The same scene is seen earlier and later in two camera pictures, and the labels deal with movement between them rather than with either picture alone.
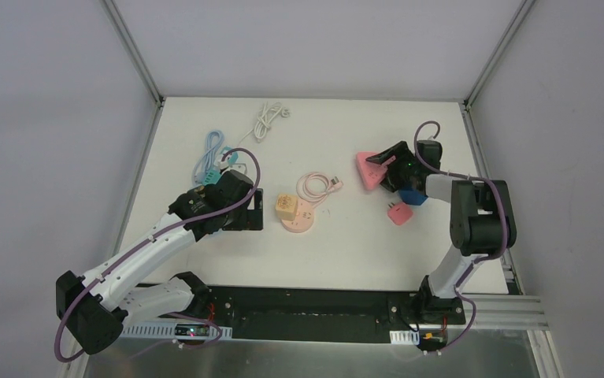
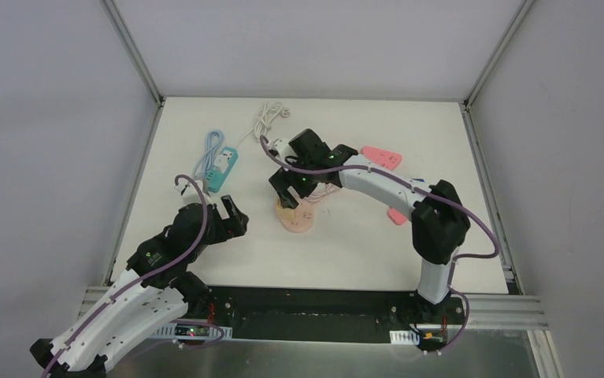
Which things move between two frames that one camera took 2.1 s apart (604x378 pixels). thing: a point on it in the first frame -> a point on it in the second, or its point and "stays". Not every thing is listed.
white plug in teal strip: x=223 y=164 stays
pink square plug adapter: x=399 y=213 stays
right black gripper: x=394 y=170 -> x=286 y=184
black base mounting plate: x=327 y=315 stays
